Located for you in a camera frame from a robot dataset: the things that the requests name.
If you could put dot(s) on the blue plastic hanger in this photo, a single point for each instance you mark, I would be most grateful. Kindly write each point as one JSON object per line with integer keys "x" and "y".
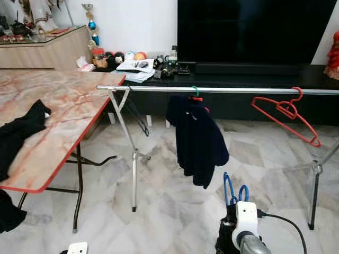
{"x": 229, "y": 190}

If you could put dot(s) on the black t-shirt with green logo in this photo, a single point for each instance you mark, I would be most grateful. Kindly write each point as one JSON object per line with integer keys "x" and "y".
{"x": 18, "y": 132}

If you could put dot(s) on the red plastic hanger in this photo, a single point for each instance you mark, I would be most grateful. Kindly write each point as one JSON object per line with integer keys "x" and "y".
{"x": 288, "y": 110}

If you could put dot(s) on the green plastic hanger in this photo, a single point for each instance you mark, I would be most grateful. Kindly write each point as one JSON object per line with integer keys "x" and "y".
{"x": 195, "y": 90}

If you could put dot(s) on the navy polo shirt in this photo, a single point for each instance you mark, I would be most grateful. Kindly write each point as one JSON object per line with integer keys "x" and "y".
{"x": 198, "y": 143}

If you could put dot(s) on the black tv console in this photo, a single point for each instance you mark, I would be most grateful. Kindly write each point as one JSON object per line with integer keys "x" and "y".
{"x": 238, "y": 103}

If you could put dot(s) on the silver metal clothes rack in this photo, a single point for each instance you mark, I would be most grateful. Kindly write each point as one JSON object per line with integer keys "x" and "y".
{"x": 222, "y": 90}

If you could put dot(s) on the black soundbar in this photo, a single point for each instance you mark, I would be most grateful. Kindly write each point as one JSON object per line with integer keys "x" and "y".
{"x": 246, "y": 68}

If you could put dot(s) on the black electronic gadgets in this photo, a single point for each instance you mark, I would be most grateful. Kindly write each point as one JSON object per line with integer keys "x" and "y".
{"x": 169, "y": 67}

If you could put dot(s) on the stack of white papers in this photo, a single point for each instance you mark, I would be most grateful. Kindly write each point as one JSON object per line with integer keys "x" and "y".
{"x": 135, "y": 70}

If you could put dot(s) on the orange ball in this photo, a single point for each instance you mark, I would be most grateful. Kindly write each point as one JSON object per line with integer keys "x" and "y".
{"x": 140, "y": 55}

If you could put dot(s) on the white ball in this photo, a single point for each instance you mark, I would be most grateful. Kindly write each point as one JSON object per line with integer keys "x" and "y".
{"x": 130, "y": 55}

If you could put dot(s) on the red laughing buddha statue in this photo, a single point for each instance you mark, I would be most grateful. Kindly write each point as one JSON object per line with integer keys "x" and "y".
{"x": 333, "y": 58}

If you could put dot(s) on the black flat television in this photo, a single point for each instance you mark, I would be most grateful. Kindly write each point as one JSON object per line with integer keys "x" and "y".
{"x": 254, "y": 29}

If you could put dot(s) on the marble pattern folding table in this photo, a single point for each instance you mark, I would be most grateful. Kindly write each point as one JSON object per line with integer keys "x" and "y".
{"x": 53, "y": 121}

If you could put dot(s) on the black plush toy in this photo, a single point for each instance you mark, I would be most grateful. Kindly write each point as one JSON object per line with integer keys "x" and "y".
{"x": 114, "y": 58}

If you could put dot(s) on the jar with red lid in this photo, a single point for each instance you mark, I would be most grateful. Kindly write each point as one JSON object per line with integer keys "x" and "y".
{"x": 99, "y": 58}

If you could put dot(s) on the pink tissue packet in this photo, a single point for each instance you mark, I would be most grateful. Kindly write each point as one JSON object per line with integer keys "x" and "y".
{"x": 85, "y": 64}

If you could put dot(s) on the gold trophy with blue ball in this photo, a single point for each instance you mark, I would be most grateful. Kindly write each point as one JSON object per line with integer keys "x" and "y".
{"x": 91, "y": 24}

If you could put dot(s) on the beige wooden cabinet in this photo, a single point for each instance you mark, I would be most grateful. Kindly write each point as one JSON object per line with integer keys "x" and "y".
{"x": 42, "y": 53}

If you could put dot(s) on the red tray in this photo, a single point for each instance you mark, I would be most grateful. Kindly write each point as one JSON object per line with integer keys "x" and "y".
{"x": 59, "y": 30}

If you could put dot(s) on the white figurine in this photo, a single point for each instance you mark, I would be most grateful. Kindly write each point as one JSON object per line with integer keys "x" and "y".
{"x": 43, "y": 15}

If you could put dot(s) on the dark figurine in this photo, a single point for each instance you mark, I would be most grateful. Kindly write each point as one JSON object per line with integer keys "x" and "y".
{"x": 21, "y": 27}

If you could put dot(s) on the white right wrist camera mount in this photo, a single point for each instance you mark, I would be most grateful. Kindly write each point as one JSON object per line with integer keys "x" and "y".
{"x": 246, "y": 217}

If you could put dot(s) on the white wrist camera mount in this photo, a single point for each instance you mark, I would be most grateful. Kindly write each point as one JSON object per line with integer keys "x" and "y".
{"x": 246, "y": 217}
{"x": 78, "y": 248}

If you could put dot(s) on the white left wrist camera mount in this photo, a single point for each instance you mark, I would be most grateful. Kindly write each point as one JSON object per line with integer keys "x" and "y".
{"x": 78, "y": 248}

